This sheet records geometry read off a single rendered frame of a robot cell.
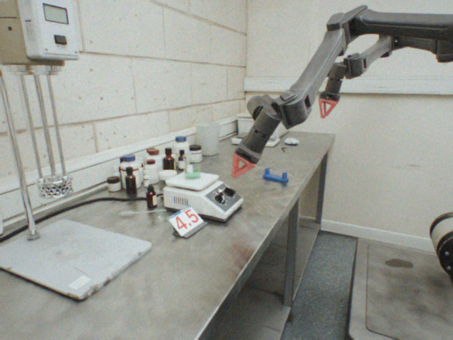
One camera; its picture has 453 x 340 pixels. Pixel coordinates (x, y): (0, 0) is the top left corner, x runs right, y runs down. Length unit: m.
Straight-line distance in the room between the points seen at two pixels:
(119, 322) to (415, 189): 2.07
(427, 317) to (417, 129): 1.28
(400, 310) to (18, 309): 1.10
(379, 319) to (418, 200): 1.31
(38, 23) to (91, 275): 0.44
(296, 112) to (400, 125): 1.52
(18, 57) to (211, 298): 0.52
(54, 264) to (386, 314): 1.01
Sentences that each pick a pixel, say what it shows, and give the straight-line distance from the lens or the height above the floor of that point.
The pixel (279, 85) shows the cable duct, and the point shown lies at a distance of 2.24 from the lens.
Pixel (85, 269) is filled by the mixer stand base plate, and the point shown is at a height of 0.76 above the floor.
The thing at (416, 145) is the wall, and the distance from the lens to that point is 2.27.
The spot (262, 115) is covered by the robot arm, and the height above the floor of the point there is 1.03.
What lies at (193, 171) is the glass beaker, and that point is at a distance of 0.86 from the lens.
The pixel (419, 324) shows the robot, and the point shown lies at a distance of 1.25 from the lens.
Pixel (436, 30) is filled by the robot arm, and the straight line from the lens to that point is 0.98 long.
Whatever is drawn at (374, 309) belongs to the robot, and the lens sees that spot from 1.24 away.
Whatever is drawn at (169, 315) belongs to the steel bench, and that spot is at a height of 0.75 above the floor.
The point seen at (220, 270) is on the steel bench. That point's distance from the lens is 0.64.
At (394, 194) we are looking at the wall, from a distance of 2.35.
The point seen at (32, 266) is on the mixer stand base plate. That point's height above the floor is 0.76.
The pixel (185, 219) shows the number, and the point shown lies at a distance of 0.79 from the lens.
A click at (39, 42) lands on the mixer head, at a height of 1.17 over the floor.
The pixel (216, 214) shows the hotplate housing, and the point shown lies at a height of 0.77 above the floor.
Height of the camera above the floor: 1.12
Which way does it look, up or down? 17 degrees down
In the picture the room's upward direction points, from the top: straight up
